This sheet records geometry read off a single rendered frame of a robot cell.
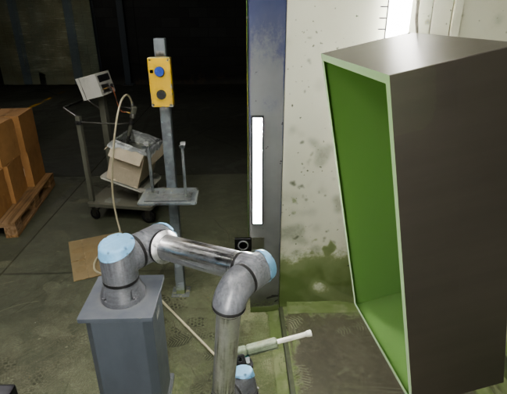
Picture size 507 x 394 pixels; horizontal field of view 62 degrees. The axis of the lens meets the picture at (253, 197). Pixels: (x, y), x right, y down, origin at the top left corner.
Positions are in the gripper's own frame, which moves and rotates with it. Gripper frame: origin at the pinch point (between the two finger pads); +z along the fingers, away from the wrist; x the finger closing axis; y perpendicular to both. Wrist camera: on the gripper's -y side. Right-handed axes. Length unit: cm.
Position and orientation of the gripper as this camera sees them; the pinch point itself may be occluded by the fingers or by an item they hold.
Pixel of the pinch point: (241, 356)
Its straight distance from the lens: 225.0
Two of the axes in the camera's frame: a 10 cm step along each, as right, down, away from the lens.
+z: -1.2, -2.4, 9.6
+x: 9.6, -2.7, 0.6
